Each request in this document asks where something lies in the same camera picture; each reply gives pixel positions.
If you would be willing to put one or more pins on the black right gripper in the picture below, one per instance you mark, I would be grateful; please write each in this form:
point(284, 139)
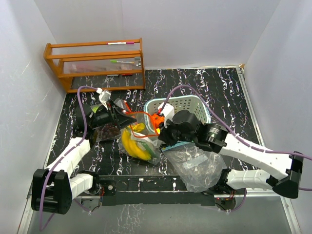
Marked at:
point(164, 133)

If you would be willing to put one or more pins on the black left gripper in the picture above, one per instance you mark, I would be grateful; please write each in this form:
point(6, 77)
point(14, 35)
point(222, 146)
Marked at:
point(122, 119)

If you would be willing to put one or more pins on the dark red grapes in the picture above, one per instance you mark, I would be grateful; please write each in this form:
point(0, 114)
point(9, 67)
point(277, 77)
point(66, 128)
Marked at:
point(107, 132)

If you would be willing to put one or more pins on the clear zip top bag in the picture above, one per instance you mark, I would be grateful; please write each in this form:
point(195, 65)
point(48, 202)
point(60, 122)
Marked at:
point(94, 136)

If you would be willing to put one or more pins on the clear zip bag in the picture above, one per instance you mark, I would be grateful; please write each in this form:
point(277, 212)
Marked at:
point(198, 169)
point(148, 135)
point(94, 136)

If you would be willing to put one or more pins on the yellow bananas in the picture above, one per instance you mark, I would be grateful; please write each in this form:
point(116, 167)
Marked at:
point(134, 148)

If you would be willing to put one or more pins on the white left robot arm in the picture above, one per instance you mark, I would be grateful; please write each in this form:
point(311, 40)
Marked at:
point(53, 188)

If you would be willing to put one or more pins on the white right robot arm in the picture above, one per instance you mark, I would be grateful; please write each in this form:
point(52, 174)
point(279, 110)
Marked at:
point(280, 173)

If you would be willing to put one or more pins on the teal plastic basket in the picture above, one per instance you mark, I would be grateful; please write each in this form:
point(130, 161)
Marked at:
point(192, 103)

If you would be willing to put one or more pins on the wooden rack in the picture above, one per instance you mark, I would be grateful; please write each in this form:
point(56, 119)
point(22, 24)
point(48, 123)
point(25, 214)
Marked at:
point(69, 61)

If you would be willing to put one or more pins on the green white marker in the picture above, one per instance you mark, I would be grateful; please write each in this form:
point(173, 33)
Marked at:
point(119, 61)

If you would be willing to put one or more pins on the pink white marker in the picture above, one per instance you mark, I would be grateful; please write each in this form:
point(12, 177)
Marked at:
point(121, 43)

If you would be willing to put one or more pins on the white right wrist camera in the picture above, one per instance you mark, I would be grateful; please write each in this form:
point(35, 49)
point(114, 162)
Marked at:
point(168, 112)

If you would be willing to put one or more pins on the black metal base rail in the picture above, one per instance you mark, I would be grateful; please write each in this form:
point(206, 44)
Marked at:
point(114, 190)

